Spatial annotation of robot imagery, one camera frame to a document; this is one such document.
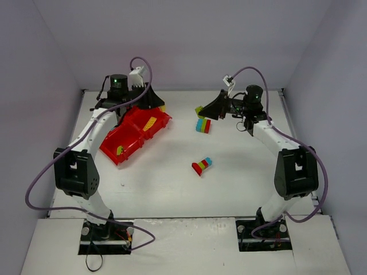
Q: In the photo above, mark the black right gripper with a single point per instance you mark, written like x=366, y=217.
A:
x=224, y=103

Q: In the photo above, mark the cyan green red brick stack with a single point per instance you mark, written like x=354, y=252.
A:
x=203, y=125

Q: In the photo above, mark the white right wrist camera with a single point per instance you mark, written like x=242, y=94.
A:
x=229, y=82

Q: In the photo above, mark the red divided plastic bin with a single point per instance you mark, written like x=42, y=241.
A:
x=130, y=134

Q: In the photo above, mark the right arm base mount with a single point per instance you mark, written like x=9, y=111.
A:
x=269, y=239

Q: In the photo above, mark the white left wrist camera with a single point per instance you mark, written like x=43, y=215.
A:
x=136, y=76

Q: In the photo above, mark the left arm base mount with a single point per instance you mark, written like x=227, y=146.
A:
x=108, y=239

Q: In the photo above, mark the green curved lego piece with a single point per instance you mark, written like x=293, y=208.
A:
x=119, y=150

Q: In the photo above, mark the lime green lego brick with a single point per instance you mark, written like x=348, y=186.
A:
x=198, y=110

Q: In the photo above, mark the red green cyan brick tower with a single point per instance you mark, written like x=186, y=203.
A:
x=201, y=166

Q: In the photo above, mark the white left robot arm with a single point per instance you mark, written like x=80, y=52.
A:
x=74, y=167

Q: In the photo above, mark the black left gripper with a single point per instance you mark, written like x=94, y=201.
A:
x=144, y=98

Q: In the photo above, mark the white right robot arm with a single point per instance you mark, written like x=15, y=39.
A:
x=296, y=171

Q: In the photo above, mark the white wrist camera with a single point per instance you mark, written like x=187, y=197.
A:
x=229, y=82
x=136, y=76

